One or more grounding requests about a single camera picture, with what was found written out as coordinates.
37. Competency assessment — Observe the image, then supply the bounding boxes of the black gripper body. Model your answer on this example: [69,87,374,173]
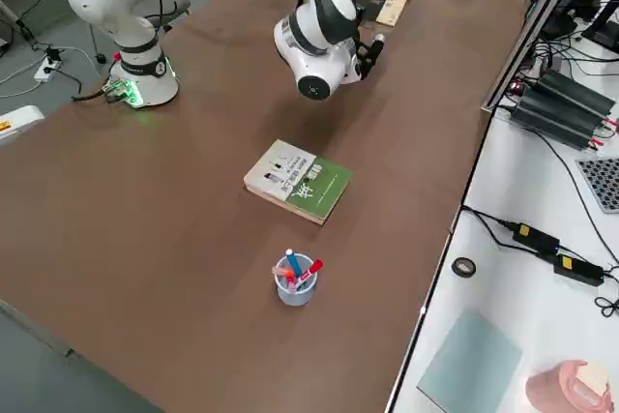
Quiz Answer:
[354,0,373,46]

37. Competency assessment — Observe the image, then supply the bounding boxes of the green and white book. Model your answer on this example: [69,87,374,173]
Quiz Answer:
[243,138,354,226]

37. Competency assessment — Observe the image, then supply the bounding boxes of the black monitor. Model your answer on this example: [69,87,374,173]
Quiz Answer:
[579,0,619,54]

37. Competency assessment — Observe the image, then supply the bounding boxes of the black ribbed power supply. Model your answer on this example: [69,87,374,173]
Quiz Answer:
[529,70,616,117]
[509,91,604,150]

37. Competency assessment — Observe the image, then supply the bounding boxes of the white side desk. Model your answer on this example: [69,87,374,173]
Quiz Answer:
[386,0,619,413]

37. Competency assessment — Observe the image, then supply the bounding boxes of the blue and white pen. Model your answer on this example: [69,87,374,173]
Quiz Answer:
[284,248,305,280]

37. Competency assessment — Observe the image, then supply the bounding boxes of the red marker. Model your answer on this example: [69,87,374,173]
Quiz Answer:
[295,259,325,284]

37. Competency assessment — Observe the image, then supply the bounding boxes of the black tape roll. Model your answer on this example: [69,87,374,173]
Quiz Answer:
[451,256,477,280]

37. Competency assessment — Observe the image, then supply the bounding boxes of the black power adapter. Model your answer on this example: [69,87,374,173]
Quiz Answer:
[511,221,562,255]
[552,252,605,287]

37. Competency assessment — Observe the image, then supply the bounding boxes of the checkerboard plate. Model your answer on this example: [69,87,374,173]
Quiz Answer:
[575,157,619,215]

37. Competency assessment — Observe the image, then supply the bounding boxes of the white power strip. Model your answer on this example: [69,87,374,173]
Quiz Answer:
[33,55,64,84]

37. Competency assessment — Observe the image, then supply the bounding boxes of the white cabinet with orange label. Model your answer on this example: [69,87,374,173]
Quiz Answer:
[0,103,46,147]

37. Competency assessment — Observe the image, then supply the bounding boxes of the grey-green sheet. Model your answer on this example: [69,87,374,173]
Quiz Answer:
[416,310,524,413]

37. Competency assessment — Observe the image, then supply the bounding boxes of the pink roll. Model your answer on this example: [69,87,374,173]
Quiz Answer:
[524,359,614,413]

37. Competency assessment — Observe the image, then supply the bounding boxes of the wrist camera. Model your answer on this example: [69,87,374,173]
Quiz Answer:
[356,34,387,81]

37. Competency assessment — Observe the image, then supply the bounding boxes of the aluminium frame post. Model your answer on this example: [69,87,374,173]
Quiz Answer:
[481,0,589,113]

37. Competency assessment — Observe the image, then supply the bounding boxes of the black adapter cable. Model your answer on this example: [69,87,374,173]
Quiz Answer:
[461,207,516,245]

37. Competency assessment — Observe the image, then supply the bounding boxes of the black base cable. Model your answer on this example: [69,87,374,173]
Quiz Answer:
[71,85,122,104]

